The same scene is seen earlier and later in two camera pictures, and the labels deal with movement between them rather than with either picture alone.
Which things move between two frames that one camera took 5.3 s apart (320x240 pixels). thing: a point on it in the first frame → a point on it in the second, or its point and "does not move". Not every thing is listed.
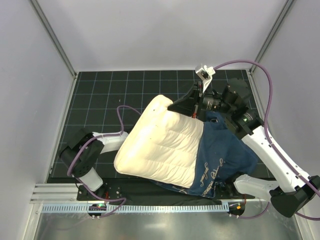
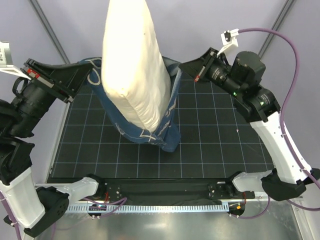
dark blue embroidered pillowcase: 222,153 → 167,136
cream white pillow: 161,145 → 135,72
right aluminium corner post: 285,9 does not move
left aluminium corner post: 38,10 does not move
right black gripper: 194,100 → 203,66
